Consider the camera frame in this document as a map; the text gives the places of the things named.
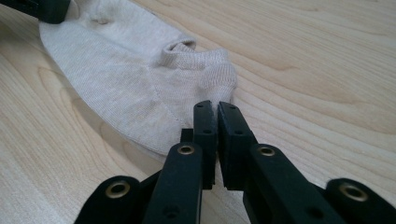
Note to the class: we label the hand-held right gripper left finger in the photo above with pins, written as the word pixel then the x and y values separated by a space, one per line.
pixel 204 149

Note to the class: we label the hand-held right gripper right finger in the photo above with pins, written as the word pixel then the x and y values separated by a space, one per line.
pixel 233 155

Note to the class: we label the white sock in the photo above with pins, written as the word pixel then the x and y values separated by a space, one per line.
pixel 118 71

